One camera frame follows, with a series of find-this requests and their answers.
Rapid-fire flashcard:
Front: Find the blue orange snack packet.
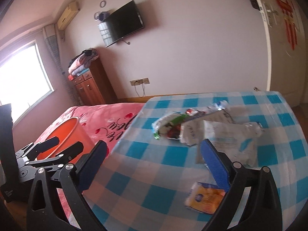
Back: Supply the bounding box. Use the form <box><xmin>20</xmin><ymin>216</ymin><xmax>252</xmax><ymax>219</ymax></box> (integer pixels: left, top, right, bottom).
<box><xmin>184</xmin><ymin>182</ymin><xmax>226</xmax><ymax>215</ymax></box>

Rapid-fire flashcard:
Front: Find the white feather wet-wipes pack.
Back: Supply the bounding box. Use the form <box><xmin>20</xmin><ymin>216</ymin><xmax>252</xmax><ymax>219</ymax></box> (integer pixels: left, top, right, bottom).
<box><xmin>199</xmin><ymin>121</ymin><xmax>264</xmax><ymax>167</ymax></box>

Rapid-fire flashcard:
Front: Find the green white milk packet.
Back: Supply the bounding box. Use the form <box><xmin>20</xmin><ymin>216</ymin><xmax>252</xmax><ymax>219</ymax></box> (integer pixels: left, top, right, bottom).
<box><xmin>151</xmin><ymin>112</ymin><xmax>189</xmax><ymax>140</ymax></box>

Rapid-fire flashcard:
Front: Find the grey white bag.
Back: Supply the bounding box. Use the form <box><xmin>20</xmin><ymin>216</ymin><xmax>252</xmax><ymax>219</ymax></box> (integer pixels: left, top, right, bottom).
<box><xmin>179</xmin><ymin>110</ymin><xmax>234</xmax><ymax>146</ymax></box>

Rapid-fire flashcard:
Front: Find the red snack wrapper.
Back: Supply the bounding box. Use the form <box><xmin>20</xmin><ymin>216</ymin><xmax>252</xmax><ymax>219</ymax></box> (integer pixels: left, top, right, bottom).
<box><xmin>167</xmin><ymin>109</ymin><xmax>206</xmax><ymax>140</ymax></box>

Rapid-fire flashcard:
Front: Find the white silver wipes bag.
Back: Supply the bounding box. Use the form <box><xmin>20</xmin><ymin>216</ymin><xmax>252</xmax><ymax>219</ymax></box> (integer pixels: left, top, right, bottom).
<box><xmin>206</xmin><ymin>100</ymin><xmax>230</xmax><ymax>114</ymax></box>

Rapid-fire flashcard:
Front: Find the orange plastic trash bucket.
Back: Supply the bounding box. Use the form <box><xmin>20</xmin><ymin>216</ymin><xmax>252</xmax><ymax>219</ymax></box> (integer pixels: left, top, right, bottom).
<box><xmin>37</xmin><ymin>117</ymin><xmax>95</xmax><ymax>164</ymax></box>

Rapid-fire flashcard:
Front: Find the pink heart-print bedspread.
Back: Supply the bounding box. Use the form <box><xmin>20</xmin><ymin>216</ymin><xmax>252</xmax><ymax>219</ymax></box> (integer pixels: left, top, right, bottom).
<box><xmin>14</xmin><ymin>102</ymin><xmax>145</xmax><ymax>231</ymax></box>

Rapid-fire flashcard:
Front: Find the blue white checkered tablecloth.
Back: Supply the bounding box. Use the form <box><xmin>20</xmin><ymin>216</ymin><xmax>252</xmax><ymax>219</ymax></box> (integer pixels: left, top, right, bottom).
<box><xmin>83</xmin><ymin>91</ymin><xmax>307</xmax><ymax>230</ymax></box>

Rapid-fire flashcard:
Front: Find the window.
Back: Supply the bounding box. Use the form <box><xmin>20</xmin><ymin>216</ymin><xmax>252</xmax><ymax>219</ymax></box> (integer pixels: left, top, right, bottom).
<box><xmin>1</xmin><ymin>41</ymin><xmax>54</xmax><ymax>124</ymax></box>

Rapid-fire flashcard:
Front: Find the brown wooden cabinet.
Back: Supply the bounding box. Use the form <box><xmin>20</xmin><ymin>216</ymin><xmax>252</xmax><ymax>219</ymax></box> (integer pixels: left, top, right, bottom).
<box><xmin>72</xmin><ymin>58</ymin><xmax>117</xmax><ymax>106</ymax></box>

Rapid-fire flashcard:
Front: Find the folded blankets stack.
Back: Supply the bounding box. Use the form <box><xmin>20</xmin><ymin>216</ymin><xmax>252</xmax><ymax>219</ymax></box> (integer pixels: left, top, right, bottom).
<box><xmin>68</xmin><ymin>48</ymin><xmax>99</xmax><ymax>76</ymax></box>

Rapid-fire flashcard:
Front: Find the grey patterned curtain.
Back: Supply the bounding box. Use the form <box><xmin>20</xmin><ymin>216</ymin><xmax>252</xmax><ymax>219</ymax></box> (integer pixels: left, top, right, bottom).
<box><xmin>42</xmin><ymin>24</ymin><xmax>79</xmax><ymax>105</ymax></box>

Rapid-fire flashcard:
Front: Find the white room door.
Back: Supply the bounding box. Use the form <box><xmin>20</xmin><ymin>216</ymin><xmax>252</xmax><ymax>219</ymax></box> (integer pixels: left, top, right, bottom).
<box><xmin>257</xmin><ymin>0</ymin><xmax>306</xmax><ymax>107</ymax></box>

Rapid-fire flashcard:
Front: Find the red Chinese knot decoration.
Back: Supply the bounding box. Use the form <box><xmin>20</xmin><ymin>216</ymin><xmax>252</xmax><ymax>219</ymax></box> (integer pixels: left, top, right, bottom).
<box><xmin>274</xmin><ymin>0</ymin><xmax>298</xmax><ymax>51</ymax></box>

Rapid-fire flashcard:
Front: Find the white outlet cable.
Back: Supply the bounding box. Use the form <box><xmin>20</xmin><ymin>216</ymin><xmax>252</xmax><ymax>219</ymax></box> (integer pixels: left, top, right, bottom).
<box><xmin>134</xmin><ymin>82</ymin><xmax>146</xmax><ymax>98</ymax></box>

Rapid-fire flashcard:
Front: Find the wall power outlet strip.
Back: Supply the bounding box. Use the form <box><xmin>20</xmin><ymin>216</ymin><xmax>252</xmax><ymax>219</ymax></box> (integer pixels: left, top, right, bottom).
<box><xmin>130</xmin><ymin>78</ymin><xmax>150</xmax><ymax>86</ymax></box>

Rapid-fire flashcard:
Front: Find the purple wall ornament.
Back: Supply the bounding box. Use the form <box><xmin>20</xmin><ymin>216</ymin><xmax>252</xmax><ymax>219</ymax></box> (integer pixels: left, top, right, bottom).
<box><xmin>93</xmin><ymin>12</ymin><xmax>110</xmax><ymax>22</ymax></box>

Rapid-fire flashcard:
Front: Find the wall air conditioner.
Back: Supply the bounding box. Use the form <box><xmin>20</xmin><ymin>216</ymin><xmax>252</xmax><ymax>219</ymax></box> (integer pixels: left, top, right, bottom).
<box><xmin>57</xmin><ymin>2</ymin><xmax>80</xmax><ymax>31</ymax></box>

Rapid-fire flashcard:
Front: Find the wall-mounted black television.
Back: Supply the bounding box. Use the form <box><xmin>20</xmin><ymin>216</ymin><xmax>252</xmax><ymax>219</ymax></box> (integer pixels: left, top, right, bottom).
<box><xmin>98</xmin><ymin>0</ymin><xmax>145</xmax><ymax>47</ymax></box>

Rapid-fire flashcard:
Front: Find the silver door handle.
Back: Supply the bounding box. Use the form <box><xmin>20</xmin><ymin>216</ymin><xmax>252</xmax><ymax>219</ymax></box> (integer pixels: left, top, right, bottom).
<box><xmin>262</xmin><ymin>2</ymin><xmax>279</xmax><ymax>28</ymax></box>

